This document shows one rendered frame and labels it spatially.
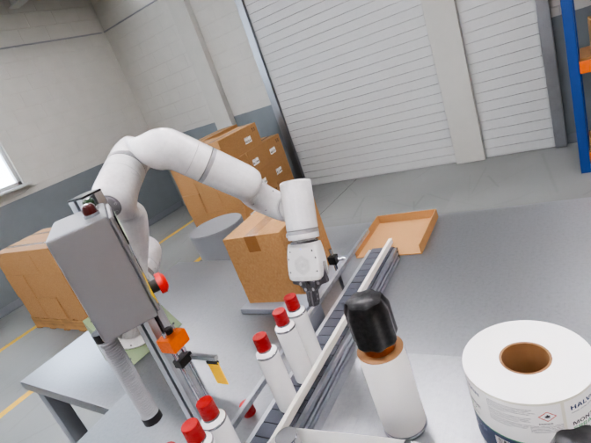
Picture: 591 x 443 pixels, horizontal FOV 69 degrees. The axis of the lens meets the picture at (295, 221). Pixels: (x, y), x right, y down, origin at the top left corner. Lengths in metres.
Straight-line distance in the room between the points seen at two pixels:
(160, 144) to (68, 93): 6.21
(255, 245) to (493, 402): 0.93
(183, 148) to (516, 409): 0.81
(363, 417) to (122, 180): 0.75
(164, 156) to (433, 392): 0.77
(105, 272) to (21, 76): 6.33
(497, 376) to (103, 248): 0.66
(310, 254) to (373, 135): 4.39
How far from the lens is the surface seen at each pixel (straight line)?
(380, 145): 5.43
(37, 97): 6.99
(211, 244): 3.46
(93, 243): 0.74
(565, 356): 0.85
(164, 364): 1.01
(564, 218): 1.71
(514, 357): 0.89
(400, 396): 0.87
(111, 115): 7.46
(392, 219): 1.93
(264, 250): 1.47
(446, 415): 0.98
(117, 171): 1.11
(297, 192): 1.10
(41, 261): 4.40
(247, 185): 1.05
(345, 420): 1.02
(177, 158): 1.03
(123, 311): 0.77
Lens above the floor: 1.59
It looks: 19 degrees down
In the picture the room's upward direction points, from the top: 20 degrees counter-clockwise
